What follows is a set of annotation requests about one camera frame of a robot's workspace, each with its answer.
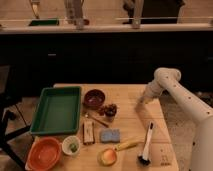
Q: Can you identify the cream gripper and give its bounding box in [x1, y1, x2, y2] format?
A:
[140, 83, 160, 104]

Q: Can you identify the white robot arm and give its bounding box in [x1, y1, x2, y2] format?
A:
[140, 68, 213, 171]

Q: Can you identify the green plastic tray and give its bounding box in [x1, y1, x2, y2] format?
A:
[30, 86, 81, 136]

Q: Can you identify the dark green background tray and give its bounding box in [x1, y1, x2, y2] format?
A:
[29, 19, 59, 26]

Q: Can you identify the bunch of dark grapes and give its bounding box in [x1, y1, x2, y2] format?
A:
[98, 104, 117, 117]

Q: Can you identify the dark red bowl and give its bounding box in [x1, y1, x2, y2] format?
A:
[83, 89, 105, 109]

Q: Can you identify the blue sponge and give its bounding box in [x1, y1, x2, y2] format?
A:
[100, 129, 120, 143]

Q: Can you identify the black white dish brush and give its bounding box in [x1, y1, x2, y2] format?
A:
[138, 123, 154, 166]

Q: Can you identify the wooden rectangular block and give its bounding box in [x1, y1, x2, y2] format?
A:
[83, 120, 95, 145]

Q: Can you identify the small white cup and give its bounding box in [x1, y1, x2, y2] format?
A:
[62, 136, 80, 157]

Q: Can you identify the orange bowl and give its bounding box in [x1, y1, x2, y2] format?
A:
[27, 137, 61, 171]

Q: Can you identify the black chair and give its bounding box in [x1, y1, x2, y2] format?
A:
[0, 64, 32, 168]

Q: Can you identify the wooden handled spoon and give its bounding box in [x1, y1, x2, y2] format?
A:
[84, 113, 109, 128]

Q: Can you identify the yellow handled orange scoop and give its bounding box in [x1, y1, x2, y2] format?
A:
[97, 140, 138, 166]

